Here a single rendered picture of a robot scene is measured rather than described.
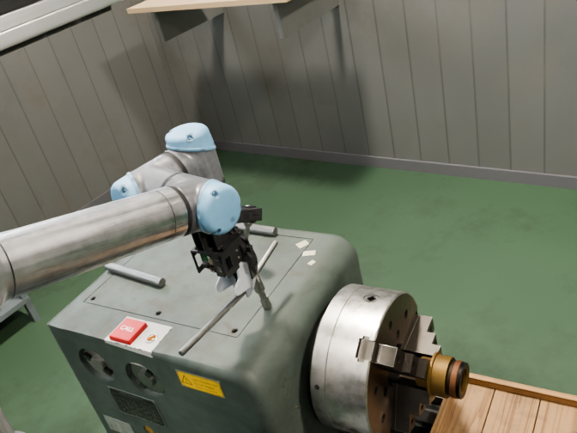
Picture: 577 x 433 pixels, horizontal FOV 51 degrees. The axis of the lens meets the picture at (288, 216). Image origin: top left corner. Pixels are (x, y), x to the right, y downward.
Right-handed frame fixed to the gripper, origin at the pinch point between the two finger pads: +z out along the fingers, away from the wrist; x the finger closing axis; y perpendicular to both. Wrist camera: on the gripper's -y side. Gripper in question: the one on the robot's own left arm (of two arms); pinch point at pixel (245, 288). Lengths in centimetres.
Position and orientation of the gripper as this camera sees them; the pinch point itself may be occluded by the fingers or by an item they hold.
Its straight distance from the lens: 120.2
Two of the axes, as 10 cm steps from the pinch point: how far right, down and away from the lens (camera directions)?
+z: 2.1, 8.4, 5.1
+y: -4.7, 5.4, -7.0
